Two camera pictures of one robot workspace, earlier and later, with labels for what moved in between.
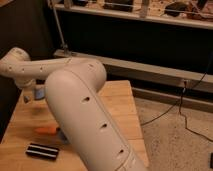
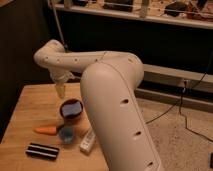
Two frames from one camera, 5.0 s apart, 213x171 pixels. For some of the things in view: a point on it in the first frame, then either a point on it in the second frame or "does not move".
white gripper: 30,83 -> 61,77
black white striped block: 42,151 does not move
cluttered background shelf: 186,13 does not move
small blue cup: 63,138 does not move
